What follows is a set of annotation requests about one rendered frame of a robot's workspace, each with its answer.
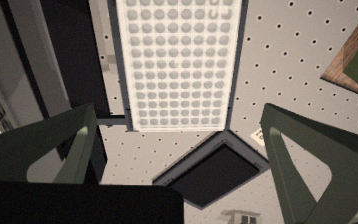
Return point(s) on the white multiwell plate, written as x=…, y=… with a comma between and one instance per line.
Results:
x=179, y=87

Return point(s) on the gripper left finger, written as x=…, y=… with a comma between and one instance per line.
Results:
x=23, y=146

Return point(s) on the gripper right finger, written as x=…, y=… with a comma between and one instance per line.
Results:
x=335, y=147

